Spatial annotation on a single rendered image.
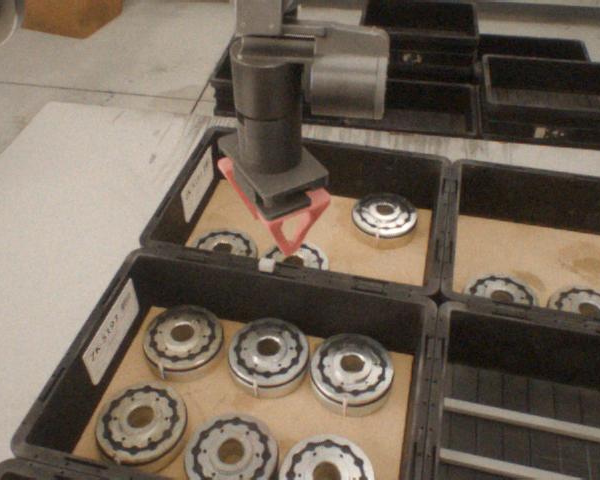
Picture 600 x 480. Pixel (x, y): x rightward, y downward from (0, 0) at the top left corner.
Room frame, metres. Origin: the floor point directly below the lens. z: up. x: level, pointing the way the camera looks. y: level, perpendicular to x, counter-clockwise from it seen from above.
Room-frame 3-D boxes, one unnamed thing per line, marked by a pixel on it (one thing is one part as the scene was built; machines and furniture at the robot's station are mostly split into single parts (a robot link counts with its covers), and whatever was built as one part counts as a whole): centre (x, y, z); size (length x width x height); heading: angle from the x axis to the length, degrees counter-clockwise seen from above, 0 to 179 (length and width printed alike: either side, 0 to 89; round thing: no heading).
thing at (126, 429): (0.37, 0.18, 0.86); 0.05 x 0.05 x 0.01
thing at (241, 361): (0.47, 0.04, 0.86); 0.10 x 0.10 x 0.01
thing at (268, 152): (0.46, 0.03, 1.18); 0.10 x 0.07 x 0.07; 30
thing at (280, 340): (0.47, 0.04, 0.86); 0.05 x 0.05 x 0.01
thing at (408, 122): (1.69, -0.35, 0.31); 0.40 x 0.30 x 0.34; 81
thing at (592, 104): (1.62, -0.74, 0.37); 0.40 x 0.30 x 0.45; 81
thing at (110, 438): (0.37, 0.18, 0.86); 0.10 x 0.10 x 0.01
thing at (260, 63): (0.46, 0.02, 1.24); 0.07 x 0.06 x 0.07; 81
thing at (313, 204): (0.45, 0.02, 1.11); 0.07 x 0.07 x 0.09; 30
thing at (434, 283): (0.68, -0.01, 0.92); 0.40 x 0.30 x 0.02; 77
